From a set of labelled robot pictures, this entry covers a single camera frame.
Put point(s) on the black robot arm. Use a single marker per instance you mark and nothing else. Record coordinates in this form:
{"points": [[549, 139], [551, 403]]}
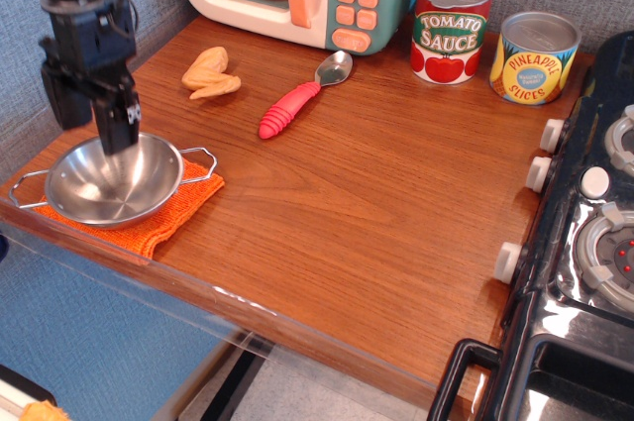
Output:
{"points": [[85, 72]]}

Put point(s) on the white stove knob top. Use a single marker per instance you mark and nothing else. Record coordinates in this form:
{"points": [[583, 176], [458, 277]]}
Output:
{"points": [[551, 135]]}

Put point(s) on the tomato sauce can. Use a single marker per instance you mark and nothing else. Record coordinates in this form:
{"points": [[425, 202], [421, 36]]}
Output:
{"points": [[447, 38]]}

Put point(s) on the pineapple slices can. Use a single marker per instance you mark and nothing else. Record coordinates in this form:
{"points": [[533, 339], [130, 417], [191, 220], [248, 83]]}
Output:
{"points": [[534, 56]]}

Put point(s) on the black toy stove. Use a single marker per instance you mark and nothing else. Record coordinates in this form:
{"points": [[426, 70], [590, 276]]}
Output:
{"points": [[567, 329]]}

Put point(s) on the clear acrylic table guard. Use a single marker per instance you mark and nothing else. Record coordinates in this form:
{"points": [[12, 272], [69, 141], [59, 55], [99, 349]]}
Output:
{"points": [[381, 291]]}

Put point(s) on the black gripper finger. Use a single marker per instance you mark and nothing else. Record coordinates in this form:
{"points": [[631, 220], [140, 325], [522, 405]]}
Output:
{"points": [[118, 117], [71, 108]]}

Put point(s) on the orange object bottom left corner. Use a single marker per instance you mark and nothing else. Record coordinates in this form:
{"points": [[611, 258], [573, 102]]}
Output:
{"points": [[43, 411]]}

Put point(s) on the white stove knob bottom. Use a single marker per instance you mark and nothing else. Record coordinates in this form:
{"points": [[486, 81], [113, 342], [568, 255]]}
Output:
{"points": [[506, 262]]}

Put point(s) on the white stove knob middle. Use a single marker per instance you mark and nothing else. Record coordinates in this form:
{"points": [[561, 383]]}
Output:
{"points": [[537, 173]]}

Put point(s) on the stainless steel bowl with handles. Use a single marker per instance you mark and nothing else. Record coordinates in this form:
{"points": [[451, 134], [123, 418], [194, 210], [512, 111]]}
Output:
{"points": [[111, 192]]}

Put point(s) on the orange knitted cloth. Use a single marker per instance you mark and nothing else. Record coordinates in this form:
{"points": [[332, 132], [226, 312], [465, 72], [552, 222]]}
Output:
{"points": [[143, 238]]}

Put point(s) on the white stove knob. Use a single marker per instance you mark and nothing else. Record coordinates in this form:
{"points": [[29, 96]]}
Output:
{"points": [[506, 262], [551, 135], [537, 173]]}

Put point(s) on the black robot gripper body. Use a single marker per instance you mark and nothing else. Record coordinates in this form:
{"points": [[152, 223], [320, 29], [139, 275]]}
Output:
{"points": [[92, 42]]}

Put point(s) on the toy spoon with pink handle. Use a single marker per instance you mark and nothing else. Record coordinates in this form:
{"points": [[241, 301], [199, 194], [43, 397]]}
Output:
{"points": [[334, 69]]}

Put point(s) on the plastic toy chicken wing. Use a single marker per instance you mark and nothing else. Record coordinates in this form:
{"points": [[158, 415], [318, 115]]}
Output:
{"points": [[207, 77]]}

